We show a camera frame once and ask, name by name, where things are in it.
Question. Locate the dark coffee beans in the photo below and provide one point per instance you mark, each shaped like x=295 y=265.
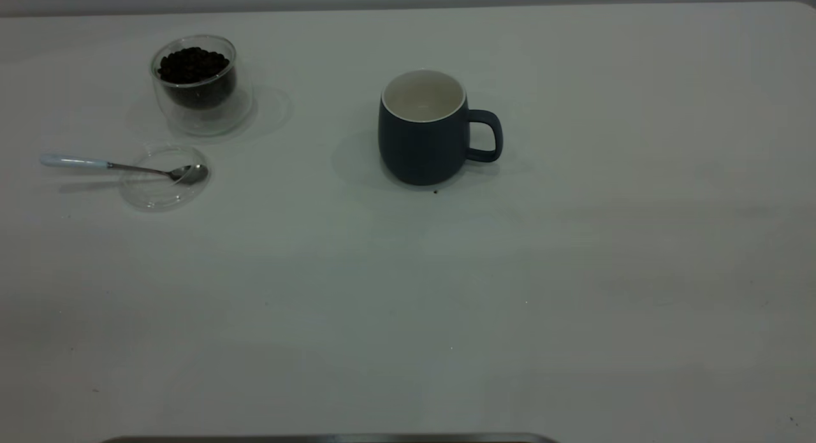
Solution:
x=191 y=67

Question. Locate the dark blue ceramic mug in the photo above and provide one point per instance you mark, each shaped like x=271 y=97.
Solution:
x=421 y=150

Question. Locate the double-walled glass cup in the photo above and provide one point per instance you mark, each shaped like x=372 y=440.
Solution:
x=204 y=121

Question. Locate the clear glass lid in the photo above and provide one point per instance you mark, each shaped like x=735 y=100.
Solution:
x=156 y=194

